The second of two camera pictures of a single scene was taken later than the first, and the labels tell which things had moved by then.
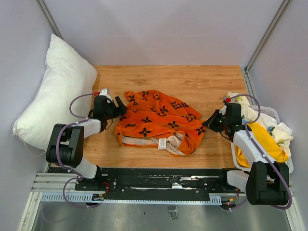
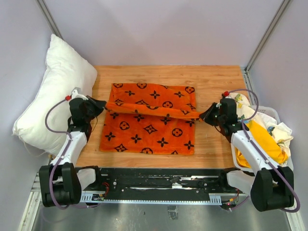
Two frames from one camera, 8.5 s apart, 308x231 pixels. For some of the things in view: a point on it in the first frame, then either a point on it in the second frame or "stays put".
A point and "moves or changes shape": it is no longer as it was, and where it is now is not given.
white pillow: (64, 96) stays put
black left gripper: (122, 108) to (98, 105)
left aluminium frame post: (52, 24) stays put
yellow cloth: (261, 135) stays put
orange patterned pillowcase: (152, 119) moves or changes shape
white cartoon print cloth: (281, 131) stays put
